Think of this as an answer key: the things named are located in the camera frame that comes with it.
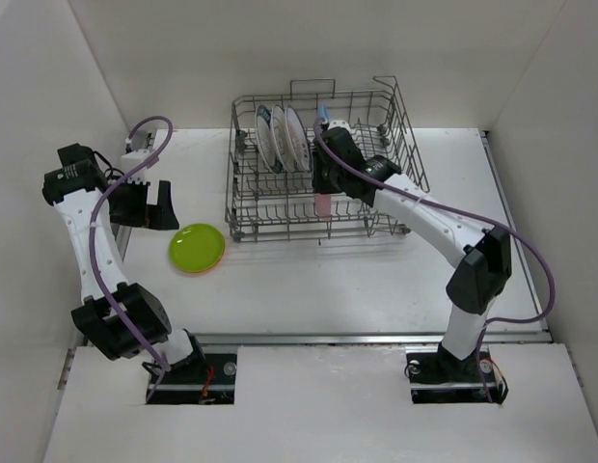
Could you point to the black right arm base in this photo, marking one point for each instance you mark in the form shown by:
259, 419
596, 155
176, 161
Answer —
437, 377

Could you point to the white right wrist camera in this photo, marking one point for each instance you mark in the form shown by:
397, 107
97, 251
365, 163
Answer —
340, 124

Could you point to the orange plate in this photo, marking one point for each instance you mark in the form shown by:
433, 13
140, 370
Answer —
202, 273

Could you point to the patterned white plate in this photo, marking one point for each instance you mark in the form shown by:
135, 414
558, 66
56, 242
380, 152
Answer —
297, 139

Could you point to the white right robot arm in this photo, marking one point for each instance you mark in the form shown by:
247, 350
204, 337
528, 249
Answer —
480, 258

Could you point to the blue plate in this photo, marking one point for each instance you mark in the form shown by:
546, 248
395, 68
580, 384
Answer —
323, 114

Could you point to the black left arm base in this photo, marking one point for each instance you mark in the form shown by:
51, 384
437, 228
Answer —
208, 382

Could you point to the front aluminium rail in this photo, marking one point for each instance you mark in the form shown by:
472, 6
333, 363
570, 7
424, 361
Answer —
287, 339

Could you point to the grey wire dish rack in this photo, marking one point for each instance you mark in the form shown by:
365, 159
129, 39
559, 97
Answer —
264, 206

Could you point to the pink plate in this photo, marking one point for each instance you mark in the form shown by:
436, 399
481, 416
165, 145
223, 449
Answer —
322, 205

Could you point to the white plate with green rim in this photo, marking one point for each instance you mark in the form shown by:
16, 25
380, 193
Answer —
264, 144

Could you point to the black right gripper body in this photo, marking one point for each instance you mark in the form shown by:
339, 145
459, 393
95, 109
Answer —
326, 177

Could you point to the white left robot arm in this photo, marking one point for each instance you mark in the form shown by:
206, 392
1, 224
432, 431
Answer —
72, 191

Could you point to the white blue-rimmed plate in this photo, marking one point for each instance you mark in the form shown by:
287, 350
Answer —
279, 139

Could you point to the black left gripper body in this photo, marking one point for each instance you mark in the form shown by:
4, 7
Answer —
127, 205

